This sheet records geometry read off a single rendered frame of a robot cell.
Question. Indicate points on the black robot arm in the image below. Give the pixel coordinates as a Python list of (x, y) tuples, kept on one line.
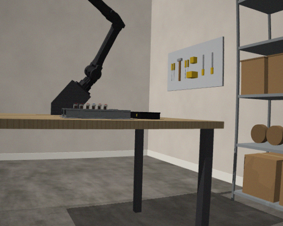
[(94, 72)]

